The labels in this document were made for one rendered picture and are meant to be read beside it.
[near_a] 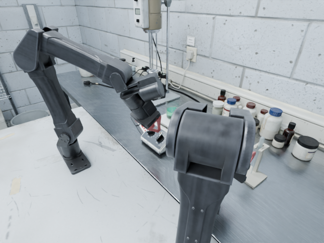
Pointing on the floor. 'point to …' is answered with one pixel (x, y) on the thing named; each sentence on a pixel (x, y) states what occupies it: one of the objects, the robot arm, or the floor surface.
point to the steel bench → (281, 200)
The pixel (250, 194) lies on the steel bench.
